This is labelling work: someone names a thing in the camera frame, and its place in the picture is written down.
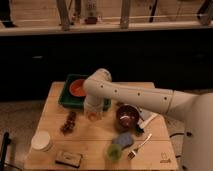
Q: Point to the silver fork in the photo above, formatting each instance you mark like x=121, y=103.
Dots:
x=134, y=152

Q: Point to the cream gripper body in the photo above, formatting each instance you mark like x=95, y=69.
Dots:
x=93, y=105

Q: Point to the white paper cup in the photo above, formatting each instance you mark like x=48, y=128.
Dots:
x=41, y=141

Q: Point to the green plastic tray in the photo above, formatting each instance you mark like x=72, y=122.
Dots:
x=66, y=99

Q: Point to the orange bowl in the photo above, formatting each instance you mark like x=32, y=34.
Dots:
x=76, y=88

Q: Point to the white handled black brush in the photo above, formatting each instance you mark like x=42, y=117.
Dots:
x=142, y=124

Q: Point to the dark grape bunch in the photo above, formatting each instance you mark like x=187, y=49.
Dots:
x=69, y=125

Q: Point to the black stand at left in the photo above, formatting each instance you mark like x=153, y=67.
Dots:
x=3, y=151

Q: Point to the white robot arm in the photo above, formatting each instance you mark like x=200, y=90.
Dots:
x=195, y=111

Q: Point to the orange apple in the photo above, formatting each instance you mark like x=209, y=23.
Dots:
x=93, y=117

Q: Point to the dark red bowl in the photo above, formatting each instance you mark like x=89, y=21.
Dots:
x=127, y=117

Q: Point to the dark rectangular block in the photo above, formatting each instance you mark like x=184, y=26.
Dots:
x=67, y=158

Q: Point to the grey spatula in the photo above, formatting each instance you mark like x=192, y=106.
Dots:
x=144, y=114

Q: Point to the green plastic cup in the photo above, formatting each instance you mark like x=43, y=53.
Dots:
x=114, y=152

